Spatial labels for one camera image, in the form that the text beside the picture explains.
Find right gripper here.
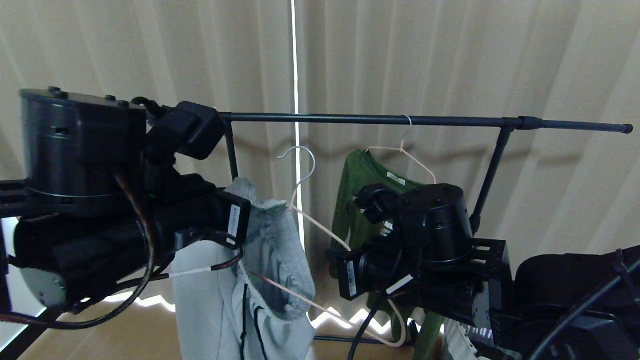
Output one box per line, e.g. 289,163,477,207
327,235,416,301

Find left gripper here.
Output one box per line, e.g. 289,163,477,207
147,172,252,266

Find pink clothes hanger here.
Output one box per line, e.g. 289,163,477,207
245,146,407,348
365,116,438,185

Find green long-sleeved shirt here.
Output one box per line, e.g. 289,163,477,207
330,149,446,360

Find pale grey shorts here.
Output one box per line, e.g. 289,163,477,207
170,177,317,360

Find white laundry basket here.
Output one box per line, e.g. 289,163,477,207
442,320,521,360

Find black clothes rack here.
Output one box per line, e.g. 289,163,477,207
217,112,633,346

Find beige curtain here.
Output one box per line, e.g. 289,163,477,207
0,0,640,321

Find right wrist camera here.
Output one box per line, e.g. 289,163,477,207
354,184,401,226

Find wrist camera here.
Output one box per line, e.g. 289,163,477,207
145,101,227,201
354,184,401,226

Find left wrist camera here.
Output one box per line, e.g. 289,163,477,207
145,101,227,201

